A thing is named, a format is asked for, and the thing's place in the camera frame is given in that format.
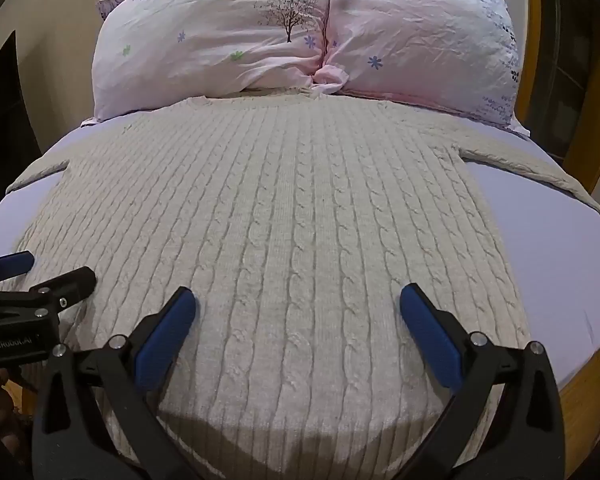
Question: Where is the cream cable knit sweater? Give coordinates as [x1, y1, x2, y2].
[5, 87, 600, 480]

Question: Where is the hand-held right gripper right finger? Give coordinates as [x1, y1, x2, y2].
[399, 283, 567, 480]

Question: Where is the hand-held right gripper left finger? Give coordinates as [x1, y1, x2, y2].
[32, 286, 201, 480]

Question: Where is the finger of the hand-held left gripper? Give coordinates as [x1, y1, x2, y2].
[0, 251, 35, 283]
[29, 266, 98, 311]

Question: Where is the pink floral print pillow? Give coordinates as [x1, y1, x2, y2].
[312, 0, 531, 136]

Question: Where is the lavender bed sheet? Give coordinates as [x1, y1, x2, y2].
[0, 102, 600, 396]

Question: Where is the pink tree print pillow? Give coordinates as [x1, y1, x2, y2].
[91, 0, 331, 122]

